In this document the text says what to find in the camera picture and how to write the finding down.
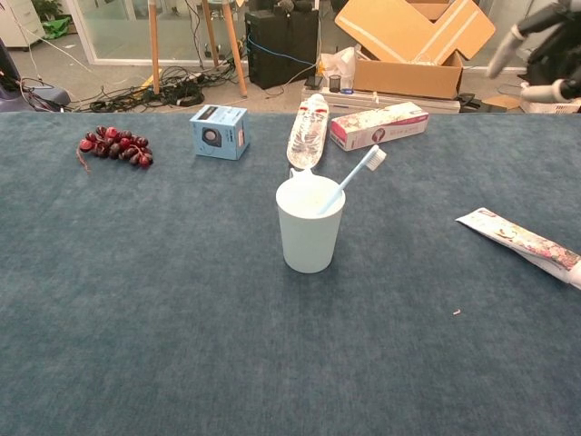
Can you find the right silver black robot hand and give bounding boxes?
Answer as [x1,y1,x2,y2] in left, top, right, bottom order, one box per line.
[486,0,581,104]

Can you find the floral toothpaste tube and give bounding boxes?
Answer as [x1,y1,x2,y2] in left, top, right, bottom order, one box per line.
[455,207,581,291]

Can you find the light blue toothbrush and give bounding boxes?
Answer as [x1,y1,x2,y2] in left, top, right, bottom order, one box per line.
[316,144,388,216]

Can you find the floral toothpaste box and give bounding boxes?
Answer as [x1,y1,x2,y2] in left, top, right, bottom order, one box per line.
[329,101,430,152]

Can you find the white cup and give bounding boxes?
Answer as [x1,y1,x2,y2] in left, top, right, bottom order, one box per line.
[275,166,347,274]

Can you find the white plastic basket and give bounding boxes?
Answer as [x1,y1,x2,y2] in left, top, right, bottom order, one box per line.
[521,97,581,114]

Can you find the open cardboard box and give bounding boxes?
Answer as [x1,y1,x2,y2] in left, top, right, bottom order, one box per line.
[334,0,497,100]

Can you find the aluminium profile rails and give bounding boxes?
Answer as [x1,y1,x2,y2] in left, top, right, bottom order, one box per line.
[301,85,462,114]

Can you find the white plastic bag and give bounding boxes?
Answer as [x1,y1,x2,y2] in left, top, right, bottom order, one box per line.
[317,45,358,90]

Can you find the clear plastic water bottle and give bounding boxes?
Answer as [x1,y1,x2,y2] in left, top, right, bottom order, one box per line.
[286,94,329,172]

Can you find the black computer tower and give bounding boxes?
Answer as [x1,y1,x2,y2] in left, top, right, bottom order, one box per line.
[244,6,320,91]

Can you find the wooden table leg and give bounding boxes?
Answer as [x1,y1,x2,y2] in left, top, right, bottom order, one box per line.
[221,0,249,98]
[202,0,221,68]
[147,0,162,95]

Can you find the light blue speaker box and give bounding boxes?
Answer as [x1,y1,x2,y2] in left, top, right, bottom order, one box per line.
[188,104,251,162]

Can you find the red grape bunch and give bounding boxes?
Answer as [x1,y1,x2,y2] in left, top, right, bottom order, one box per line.
[75,125,154,173]

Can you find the blue table mat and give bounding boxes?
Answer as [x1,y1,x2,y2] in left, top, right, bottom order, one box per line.
[0,111,581,436]

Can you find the green bag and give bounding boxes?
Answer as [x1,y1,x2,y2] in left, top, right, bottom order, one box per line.
[43,15,73,41]

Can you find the dark blue machine housing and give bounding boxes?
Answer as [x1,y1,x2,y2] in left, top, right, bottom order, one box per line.
[0,38,72,113]

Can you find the white cabinet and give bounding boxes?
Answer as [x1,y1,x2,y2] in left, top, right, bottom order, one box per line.
[0,0,46,49]

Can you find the black metal bracket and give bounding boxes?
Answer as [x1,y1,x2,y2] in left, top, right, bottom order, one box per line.
[458,93,496,113]

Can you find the blue cable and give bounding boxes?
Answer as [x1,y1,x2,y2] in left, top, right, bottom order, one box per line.
[247,34,319,69]

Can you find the black floor cable tangle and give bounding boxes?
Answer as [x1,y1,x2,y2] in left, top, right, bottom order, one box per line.
[74,65,246,114]

